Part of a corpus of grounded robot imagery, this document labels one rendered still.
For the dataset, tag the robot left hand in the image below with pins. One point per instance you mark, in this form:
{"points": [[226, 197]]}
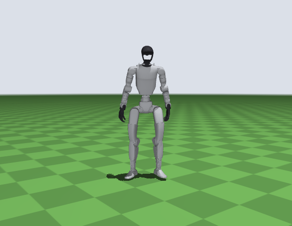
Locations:
{"points": [[167, 112]]}

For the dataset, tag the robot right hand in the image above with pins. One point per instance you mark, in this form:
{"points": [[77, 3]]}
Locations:
{"points": [[121, 113]]}

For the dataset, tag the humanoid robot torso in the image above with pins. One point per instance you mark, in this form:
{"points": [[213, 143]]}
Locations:
{"points": [[146, 83]]}

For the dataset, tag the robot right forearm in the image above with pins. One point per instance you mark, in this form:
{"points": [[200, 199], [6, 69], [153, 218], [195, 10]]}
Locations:
{"points": [[124, 97]]}

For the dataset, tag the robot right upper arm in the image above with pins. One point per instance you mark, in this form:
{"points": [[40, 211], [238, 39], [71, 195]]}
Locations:
{"points": [[129, 78]]}

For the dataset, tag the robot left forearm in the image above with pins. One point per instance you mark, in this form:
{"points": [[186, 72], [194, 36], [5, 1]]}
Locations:
{"points": [[166, 97]]}

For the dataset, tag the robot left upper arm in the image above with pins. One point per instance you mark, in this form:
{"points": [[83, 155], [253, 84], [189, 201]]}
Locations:
{"points": [[162, 78]]}

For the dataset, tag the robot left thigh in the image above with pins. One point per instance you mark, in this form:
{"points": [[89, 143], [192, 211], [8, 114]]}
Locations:
{"points": [[158, 124]]}

